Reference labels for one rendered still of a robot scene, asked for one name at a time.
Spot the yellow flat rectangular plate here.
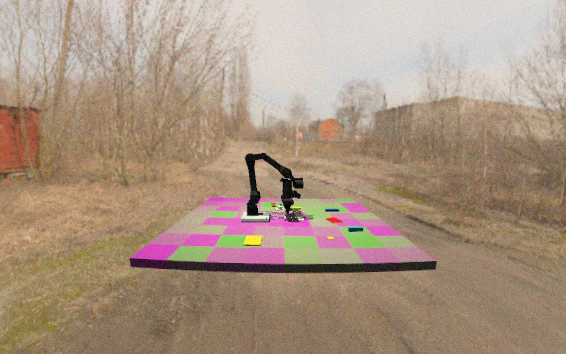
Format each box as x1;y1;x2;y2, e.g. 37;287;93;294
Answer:
244;235;262;246

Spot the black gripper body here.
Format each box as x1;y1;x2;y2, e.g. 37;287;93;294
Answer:
281;188;294;205

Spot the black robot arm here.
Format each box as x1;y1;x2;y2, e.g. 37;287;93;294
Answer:
245;153;304;216

